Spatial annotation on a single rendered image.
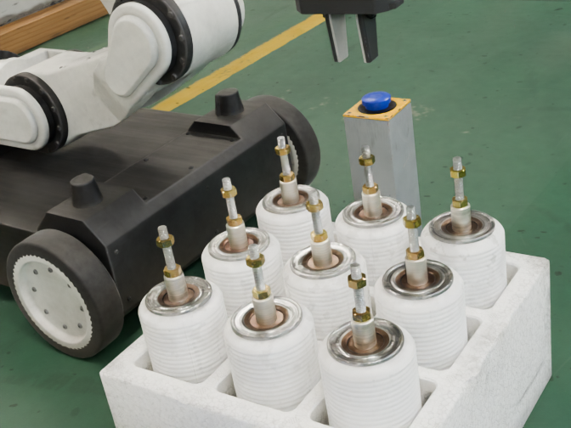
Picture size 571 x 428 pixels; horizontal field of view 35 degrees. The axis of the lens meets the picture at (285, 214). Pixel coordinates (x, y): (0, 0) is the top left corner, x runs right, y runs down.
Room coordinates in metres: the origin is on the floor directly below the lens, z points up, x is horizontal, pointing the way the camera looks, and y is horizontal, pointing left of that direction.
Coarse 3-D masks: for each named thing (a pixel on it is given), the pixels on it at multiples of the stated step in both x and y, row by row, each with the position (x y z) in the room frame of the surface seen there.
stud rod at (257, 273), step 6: (252, 246) 0.80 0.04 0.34; (252, 252) 0.79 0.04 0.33; (258, 252) 0.80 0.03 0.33; (252, 258) 0.80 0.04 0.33; (252, 270) 0.80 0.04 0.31; (258, 270) 0.80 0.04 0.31; (258, 276) 0.79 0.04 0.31; (258, 282) 0.80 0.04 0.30; (258, 288) 0.79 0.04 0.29; (264, 288) 0.80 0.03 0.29
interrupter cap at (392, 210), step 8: (360, 200) 1.02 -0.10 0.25; (384, 200) 1.01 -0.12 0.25; (392, 200) 1.01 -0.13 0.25; (344, 208) 1.01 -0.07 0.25; (352, 208) 1.01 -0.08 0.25; (360, 208) 1.00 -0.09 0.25; (384, 208) 1.00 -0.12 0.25; (392, 208) 0.99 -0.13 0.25; (400, 208) 0.98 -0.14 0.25; (344, 216) 0.99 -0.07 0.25; (352, 216) 0.98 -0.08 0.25; (360, 216) 0.99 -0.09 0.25; (384, 216) 0.97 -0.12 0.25; (392, 216) 0.97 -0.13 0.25; (400, 216) 0.97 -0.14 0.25; (352, 224) 0.97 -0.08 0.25; (360, 224) 0.96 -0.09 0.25; (368, 224) 0.96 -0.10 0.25; (376, 224) 0.95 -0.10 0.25; (384, 224) 0.95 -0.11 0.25
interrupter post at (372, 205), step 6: (378, 192) 0.98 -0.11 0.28; (366, 198) 0.98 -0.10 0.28; (372, 198) 0.98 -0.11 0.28; (378, 198) 0.98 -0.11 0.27; (366, 204) 0.98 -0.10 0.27; (372, 204) 0.98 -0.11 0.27; (378, 204) 0.98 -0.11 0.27; (366, 210) 0.98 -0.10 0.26; (372, 210) 0.98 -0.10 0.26; (378, 210) 0.98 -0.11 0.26; (366, 216) 0.98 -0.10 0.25; (372, 216) 0.98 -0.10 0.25; (378, 216) 0.98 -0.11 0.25
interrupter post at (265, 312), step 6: (270, 294) 0.80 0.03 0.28; (252, 300) 0.80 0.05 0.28; (258, 300) 0.79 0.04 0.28; (264, 300) 0.79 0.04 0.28; (270, 300) 0.79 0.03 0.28; (258, 306) 0.79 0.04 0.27; (264, 306) 0.79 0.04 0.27; (270, 306) 0.79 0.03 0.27; (258, 312) 0.79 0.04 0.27; (264, 312) 0.79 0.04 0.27; (270, 312) 0.79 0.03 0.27; (258, 318) 0.79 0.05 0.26; (264, 318) 0.79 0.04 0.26; (270, 318) 0.79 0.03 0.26; (276, 318) 0.80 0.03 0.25; (264, 324) 0.79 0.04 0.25
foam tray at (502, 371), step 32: (512, 256) 0.95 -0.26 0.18; (512, 288) 0.88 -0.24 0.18; (544, 288) 0.91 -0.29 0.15; (480, 320) 0.83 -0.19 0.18; (512, 320) 0.83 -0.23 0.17; (544, 320) 0.91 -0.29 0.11; (128, 352) 0.88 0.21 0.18; (480, 352) 0.78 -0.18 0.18; (512, 352) 0.83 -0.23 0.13; (544, 352) 0.91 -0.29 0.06; (128, 384) 0.83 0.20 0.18; (160, 384) 0.81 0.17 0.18; (192, 384) 0.80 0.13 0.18; (224, 384) 0.81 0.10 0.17; (320, 384) 0.77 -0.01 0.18; (448, 384) 0.73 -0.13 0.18; (480, 384) 0.76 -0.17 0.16; (512, 384) 0.82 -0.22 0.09; (544, 384) 0.91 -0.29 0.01; (128, 416) 0.84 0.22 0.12; (160, 416) 0.81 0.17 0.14; (192, 416) 0.78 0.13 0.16; (224, 416) 0.75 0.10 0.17; (256, 416) 0.73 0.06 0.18; (288, 416) 0.73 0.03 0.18; (320, 416) 0.74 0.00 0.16; (416, 416) 0.70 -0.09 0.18; (448, 416) 0.69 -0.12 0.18; (480, 416) 0.75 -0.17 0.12; (512, 416) 0.82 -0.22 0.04
